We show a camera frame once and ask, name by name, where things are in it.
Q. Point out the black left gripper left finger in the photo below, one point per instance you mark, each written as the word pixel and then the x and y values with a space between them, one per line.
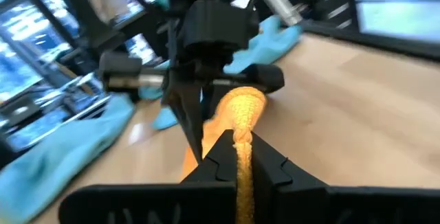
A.
pixel 137 203

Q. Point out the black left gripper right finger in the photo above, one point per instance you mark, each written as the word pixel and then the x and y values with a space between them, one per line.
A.
pixel 309 203

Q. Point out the orange microfiber towel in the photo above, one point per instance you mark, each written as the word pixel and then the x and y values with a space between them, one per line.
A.
pixel 244 110

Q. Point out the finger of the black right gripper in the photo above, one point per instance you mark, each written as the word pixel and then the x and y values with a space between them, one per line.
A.
pixel 185 110
pixel 211 97

